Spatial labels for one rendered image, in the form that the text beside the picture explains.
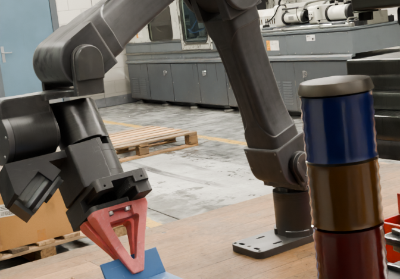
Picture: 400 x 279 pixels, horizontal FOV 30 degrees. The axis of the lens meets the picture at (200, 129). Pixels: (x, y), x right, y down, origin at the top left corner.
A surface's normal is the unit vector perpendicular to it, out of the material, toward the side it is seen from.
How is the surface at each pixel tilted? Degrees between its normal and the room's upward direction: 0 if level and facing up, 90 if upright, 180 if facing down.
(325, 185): 76
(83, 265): 0
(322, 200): 104
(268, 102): 88
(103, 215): 82
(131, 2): 87
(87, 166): 61
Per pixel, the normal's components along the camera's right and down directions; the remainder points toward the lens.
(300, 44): -0.86, 0.18
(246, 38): 0.65, 0.22
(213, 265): -0.12, -0.98
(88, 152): 0.43, -0.43
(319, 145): -0.66, 0.42
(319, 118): -0.62, -0.06
